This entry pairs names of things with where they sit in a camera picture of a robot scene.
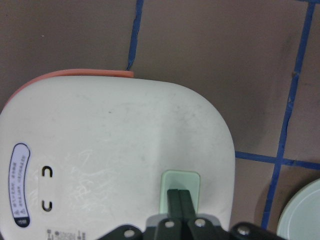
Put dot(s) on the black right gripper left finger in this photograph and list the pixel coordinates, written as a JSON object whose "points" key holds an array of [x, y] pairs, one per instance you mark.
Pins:
{"points": [[173, 203]]}

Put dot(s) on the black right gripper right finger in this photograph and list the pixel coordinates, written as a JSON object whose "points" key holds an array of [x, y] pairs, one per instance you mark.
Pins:
{"points": [[186, 205]]}

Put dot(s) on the white rice cooker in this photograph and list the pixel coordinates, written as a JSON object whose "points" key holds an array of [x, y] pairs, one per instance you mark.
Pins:
{"points": [[81, 155]]}

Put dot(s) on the green plate near right arm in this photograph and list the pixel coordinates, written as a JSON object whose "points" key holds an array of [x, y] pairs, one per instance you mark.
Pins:
{"points": [[300, 219]]}

